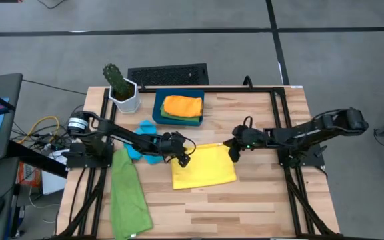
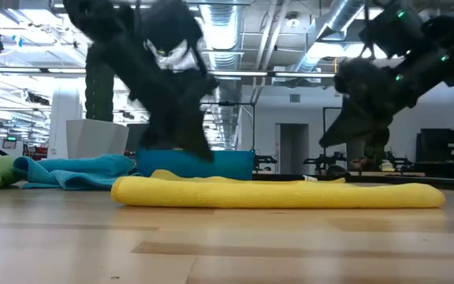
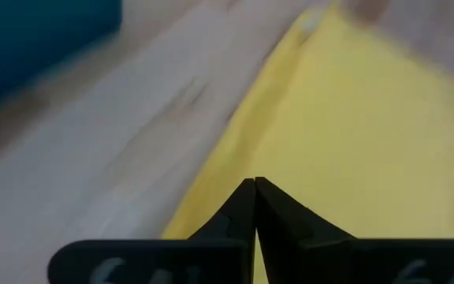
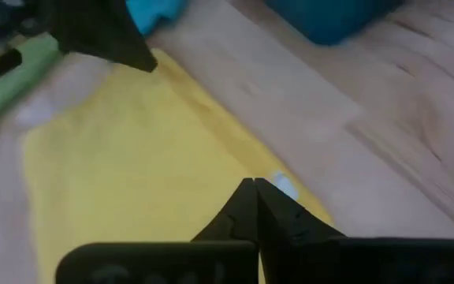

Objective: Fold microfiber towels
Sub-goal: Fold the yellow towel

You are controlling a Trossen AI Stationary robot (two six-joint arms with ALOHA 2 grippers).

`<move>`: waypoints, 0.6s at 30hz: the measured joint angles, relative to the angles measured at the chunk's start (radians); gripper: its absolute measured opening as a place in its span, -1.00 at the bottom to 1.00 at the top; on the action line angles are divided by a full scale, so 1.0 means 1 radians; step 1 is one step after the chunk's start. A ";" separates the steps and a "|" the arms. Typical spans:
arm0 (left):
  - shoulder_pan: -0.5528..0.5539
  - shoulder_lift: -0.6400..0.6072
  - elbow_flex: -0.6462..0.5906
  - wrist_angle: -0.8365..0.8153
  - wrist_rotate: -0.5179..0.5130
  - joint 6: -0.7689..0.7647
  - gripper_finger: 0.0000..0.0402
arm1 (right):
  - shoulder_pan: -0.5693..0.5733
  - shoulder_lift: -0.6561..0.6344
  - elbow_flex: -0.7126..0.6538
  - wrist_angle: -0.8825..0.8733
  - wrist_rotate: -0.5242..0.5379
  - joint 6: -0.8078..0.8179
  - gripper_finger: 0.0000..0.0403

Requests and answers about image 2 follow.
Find white hexagonal planter pot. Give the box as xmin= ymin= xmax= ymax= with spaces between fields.
xmin=65 ymin=118 xmax=130 ymax=160

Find green cactus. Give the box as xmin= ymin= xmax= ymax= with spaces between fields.
xmin=84 ymin=43 xmax=116 ymax=122

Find black background monitor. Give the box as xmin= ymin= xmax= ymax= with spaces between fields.
xmin=126 ymin=122 xmax=145 ymax=151

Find black aluminium table frame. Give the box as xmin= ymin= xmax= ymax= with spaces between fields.
xmin=252 ymin=172 xmax=454 ymax=193

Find silver spiral ceiling duct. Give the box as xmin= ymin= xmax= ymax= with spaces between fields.
xmin=293 ymin=0 xmax=366 ymax=72

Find blue microfiber towel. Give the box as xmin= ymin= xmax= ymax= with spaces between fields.
xmin=13 ymin=153 xmax=138 ymax=192

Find black storage cabinet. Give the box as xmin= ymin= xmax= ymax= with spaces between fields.
xmin=414 ymin=127 xmax=454 ymax=179

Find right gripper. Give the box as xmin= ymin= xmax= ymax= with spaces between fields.
xmin=318 ymin=50 xmax=449 ymax=170

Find black metal frame stand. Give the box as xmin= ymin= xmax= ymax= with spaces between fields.
xmin=322 ymin=106 xmax=348 ymax=159

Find teal plastic bin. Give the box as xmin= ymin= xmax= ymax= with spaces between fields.
xmin=136 ymin=148 xmax=256 ymax=181

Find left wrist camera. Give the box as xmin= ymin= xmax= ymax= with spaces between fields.
xmin=142 ymin=0 xmax=207 ymax=74

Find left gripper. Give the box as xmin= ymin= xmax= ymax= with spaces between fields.
xmin=110 ymin=37 xmax=221 ymax=163

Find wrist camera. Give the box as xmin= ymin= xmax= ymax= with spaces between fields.
xmin=142 ymin=0 xmax=207 ymax=74
xmin=359 ymin=0 xmax=425 ymax=59

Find yellow microfiber towel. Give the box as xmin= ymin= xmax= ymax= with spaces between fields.
xmin=110 ymin=169 xmax=447 ymax=210

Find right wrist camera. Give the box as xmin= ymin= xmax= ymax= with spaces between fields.
xmin=359 ymin=0 xmax=425 ymax=59

